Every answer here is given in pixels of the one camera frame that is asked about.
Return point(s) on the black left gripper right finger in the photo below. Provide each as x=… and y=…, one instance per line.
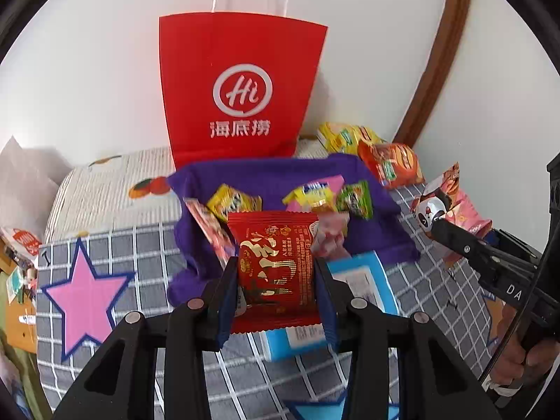
x=434, y=381

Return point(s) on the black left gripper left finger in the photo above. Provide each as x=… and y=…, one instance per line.
x=119, y=380

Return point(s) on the pink panda snack packet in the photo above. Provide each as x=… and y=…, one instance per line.
x=443, y=197

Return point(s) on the red white snack packet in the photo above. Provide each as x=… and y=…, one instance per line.
x=215, y=234

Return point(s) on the red gold snack packet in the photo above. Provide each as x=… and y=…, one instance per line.
x=275, y=269

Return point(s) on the pink peach snack packet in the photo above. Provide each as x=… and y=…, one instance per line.
x=328, y=236

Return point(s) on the green snack packet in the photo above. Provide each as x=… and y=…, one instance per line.
x=356, y=199

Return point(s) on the pink yellow snack packet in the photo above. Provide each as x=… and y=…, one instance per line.
x=317, y=196

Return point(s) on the right hand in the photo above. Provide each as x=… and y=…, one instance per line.
x=514, y=360

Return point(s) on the grey checked mat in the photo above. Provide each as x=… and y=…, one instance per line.
x=252, y=376

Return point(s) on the blue tissue pack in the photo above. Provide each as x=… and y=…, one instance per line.
x=366, y=278

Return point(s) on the purple towel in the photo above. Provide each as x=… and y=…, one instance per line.
x=272, y=179

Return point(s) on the red potato chips bag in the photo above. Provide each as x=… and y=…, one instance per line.
x=393, y=164

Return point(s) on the white striped cushion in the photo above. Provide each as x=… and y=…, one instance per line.
x=115, y=193

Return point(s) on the yellow potato chips bag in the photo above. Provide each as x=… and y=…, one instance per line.
x=345, y=138

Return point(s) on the red paper shopping bag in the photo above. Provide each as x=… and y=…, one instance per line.
x=236, y=84

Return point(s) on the brown wooden door frame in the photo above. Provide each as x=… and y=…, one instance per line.
x=439, y=64

